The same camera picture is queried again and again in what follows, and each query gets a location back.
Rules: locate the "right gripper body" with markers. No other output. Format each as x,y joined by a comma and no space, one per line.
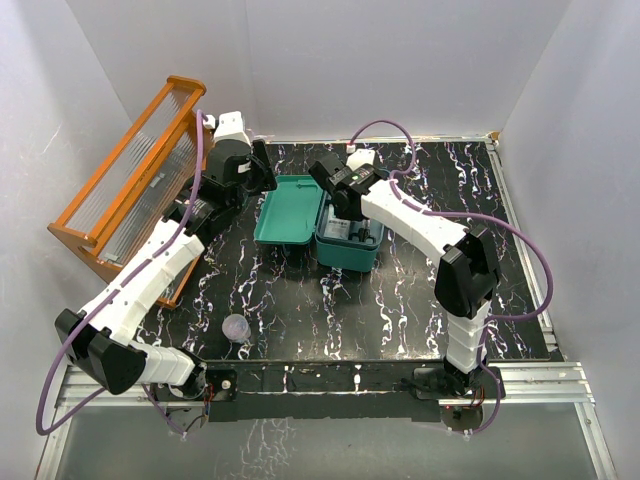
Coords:
348,214

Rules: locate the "orange wooden shelf rack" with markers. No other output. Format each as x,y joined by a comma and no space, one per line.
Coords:
113,214

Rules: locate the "green medicine box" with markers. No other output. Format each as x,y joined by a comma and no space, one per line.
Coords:
299,212

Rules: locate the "blue divided tray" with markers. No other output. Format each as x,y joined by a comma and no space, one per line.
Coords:
376,231

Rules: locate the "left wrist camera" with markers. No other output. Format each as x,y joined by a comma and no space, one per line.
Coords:
228,126

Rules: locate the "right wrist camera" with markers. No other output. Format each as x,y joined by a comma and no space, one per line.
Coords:
358,157

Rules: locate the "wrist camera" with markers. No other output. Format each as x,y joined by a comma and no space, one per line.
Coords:
358,157
228,126

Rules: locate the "teal white wipe packet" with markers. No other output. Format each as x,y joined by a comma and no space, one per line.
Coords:
337,229

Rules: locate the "black handled scissors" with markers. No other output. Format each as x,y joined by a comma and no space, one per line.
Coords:
363,232

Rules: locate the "clear plastic cup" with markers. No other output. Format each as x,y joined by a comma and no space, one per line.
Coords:
236,328

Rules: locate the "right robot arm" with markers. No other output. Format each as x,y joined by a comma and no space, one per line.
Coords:
467,267

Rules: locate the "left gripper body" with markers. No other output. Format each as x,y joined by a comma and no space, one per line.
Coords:
255,176

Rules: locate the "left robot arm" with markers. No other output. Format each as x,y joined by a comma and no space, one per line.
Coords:
100,338

